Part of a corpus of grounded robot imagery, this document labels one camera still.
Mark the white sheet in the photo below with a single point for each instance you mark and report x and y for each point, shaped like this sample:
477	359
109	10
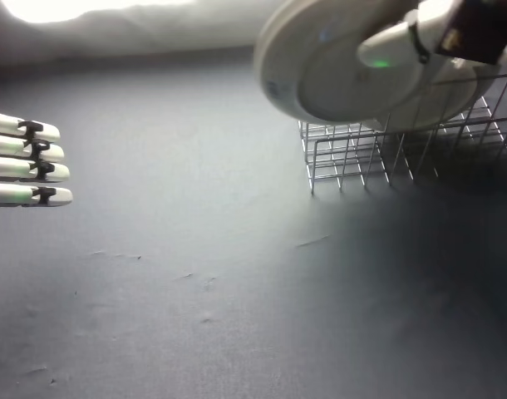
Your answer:
133	29

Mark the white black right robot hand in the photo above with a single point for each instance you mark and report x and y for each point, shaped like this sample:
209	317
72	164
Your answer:
395	45

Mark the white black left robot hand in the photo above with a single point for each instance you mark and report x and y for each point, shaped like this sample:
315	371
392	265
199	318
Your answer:
12	164

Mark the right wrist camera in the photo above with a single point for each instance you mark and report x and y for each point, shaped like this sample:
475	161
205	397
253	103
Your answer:
474	29

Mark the grey table cloth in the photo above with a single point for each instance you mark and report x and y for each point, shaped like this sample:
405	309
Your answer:
195	291

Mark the white round plate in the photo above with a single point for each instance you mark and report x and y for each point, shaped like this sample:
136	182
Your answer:
320	62
457	95

